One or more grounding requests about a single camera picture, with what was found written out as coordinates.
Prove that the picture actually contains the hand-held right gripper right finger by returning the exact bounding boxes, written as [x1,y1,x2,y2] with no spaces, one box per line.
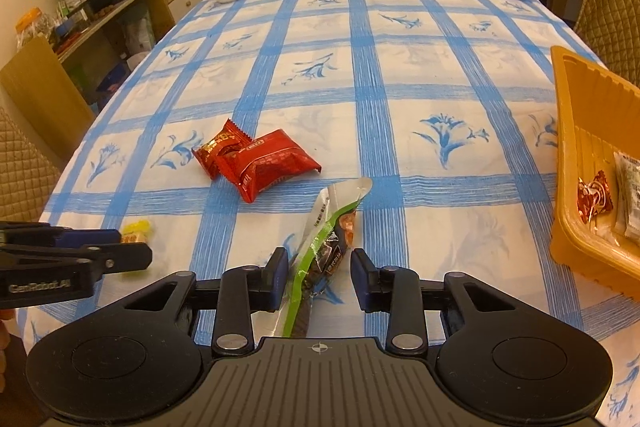
[350,248,509,354]

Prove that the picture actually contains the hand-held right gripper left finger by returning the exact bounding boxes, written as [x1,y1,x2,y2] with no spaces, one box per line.
[122,247,291,356]

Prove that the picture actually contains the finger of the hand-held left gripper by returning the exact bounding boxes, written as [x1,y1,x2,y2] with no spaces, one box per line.
[0,242,154,279]
[0,221,123,249]

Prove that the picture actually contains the yellow candy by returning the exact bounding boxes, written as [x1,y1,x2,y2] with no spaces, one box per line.
[121,219,153,247]

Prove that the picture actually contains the green clear snack packet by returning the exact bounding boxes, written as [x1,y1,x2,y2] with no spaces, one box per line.
[281,177,375,339]

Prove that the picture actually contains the orange plastic tray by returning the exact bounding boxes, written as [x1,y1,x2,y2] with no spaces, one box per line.
[548,45,640,299]

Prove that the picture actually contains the small red candy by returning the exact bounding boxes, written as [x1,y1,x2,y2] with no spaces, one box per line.
[576,171,615,226]

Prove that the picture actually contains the quilted beige chair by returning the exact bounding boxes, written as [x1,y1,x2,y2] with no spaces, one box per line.
[573,0,640,58]
[0,106,64,224]

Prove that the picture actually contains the large red snack packet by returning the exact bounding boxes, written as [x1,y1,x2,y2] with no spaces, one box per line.
[215,130,323,204]

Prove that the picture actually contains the small red snack packet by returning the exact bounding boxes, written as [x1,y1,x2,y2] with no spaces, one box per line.
[192,119,254,180]

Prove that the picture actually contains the wooden board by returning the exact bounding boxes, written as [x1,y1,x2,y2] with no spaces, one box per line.
[0,37,97,168]

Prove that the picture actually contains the blue checked tablecloth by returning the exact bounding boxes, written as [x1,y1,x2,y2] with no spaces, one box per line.
[15,0,640,410]

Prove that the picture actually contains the jar with orange lid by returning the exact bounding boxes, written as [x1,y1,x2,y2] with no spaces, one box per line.
[14,7,57,53]

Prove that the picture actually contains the wooden shelf unit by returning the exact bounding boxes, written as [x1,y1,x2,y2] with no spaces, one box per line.
[54,0,202,108]

